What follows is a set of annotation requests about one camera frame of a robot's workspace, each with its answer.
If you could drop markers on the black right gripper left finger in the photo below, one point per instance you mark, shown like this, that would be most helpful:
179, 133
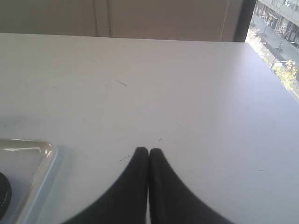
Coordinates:
125, 202

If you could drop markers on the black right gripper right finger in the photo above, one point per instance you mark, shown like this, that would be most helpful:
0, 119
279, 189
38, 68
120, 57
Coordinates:
170, 200

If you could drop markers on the black weight plate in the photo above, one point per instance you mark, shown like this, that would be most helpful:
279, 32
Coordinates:
4, 190

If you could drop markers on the white rectangular tray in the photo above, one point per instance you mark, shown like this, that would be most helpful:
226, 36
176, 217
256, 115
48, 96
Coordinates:
27, 169

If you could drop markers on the dark window frame post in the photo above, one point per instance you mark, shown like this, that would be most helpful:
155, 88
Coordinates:
244, 20

